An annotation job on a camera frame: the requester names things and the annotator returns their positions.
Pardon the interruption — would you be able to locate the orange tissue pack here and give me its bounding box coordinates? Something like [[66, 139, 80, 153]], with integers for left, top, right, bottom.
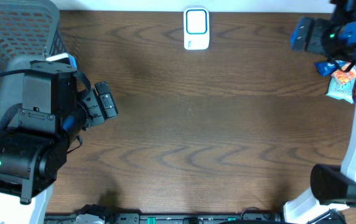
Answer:
[[331, 63, 356, 86]]

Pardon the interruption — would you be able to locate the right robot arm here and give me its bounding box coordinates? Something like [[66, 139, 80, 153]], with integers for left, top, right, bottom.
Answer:
[[283, 1, 356, 223]]

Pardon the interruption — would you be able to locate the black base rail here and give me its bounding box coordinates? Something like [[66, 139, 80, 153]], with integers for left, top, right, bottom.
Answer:
[[44, 212, 284, 224]]

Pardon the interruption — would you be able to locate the grey plastic mesh basket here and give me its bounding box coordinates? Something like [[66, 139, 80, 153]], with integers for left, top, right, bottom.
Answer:
[[0, 0, 67, 120]]

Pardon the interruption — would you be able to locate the mint green tissue pack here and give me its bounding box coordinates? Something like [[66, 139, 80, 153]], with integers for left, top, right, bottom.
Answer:
[[326, 78, 356, 104]]

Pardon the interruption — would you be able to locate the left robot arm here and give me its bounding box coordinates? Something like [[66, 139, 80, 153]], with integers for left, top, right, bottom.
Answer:
[[0, 61, 118, 223]]

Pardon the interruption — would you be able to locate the blue Oreo cookie pack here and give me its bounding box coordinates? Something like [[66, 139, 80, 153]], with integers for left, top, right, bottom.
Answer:
[[314, 60, 347, 77]]

